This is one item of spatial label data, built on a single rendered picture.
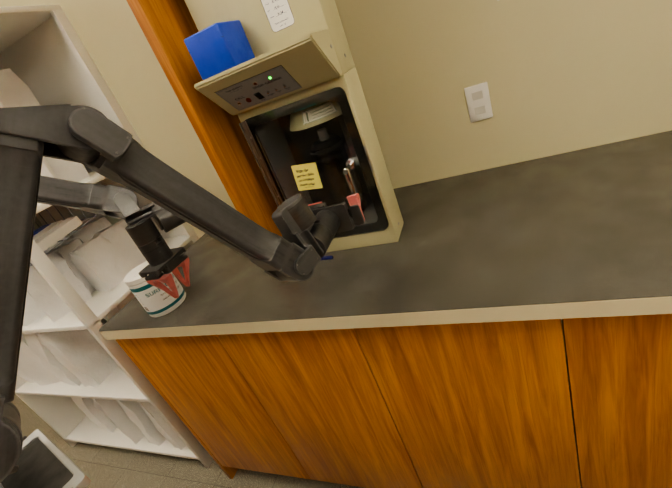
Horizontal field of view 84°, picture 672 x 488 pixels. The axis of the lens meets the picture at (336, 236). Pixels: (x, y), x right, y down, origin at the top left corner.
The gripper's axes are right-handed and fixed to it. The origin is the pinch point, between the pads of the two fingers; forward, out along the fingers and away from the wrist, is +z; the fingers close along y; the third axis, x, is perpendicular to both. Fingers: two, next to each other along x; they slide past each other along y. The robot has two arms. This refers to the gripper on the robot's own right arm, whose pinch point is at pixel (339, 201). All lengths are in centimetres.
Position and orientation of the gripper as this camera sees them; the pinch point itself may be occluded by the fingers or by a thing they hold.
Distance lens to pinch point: 88.9
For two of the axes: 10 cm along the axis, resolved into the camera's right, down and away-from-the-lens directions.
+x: 3.5, 8.3, 4.4
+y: -8.9, 1.6, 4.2
